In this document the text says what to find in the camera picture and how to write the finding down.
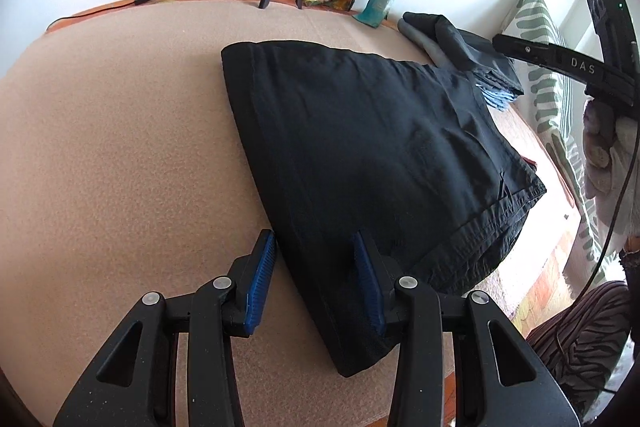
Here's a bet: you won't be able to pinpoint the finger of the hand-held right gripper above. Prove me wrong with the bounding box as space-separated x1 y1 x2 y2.
492 34 608 85

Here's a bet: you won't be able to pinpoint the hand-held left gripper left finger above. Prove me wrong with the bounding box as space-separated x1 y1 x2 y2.
52 229 278 427

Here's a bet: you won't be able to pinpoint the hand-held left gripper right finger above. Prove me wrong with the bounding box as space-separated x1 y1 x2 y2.
351 229 581 427

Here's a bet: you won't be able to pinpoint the black pants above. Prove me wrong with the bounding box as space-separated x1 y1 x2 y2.
221 39 548 378

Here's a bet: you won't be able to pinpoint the person's right hand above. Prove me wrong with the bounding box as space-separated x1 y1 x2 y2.
582 101 640 208

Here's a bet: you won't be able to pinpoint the green striped white cushion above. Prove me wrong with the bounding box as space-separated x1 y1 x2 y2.
500 0 621 278

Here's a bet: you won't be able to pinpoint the pile of dark folded clothes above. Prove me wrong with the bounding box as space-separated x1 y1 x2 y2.
400 11 523 98

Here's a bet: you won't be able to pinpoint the tan blanket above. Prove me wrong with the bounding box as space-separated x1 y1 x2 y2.
0 0 576 427

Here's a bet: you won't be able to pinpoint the person's striped trouser leg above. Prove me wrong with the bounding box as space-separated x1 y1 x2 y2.
527 279 633 413

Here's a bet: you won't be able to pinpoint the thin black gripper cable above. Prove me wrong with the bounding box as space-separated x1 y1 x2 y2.
550 117 633 343

